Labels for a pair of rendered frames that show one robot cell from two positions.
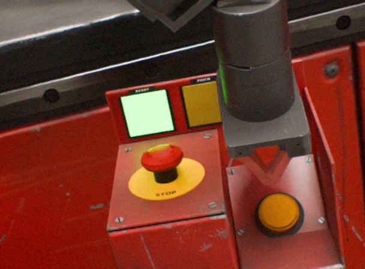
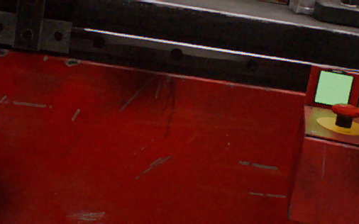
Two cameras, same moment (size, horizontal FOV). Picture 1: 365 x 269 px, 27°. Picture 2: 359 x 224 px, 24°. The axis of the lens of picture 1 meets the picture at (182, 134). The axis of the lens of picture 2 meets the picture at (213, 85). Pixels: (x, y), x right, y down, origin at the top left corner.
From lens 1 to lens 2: 0.54 m
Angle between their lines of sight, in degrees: 14
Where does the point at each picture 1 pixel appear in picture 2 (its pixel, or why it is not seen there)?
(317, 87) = not seen: outside the picture
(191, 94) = not seen: outside the picture
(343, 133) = not seen: outside the picture
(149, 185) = (331, 125)
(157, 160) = (345, 108)
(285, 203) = not seen: outside the picture
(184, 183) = (355, 131)
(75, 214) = (226, 161)
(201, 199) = not seen: outside the picture
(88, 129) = (265, 101)
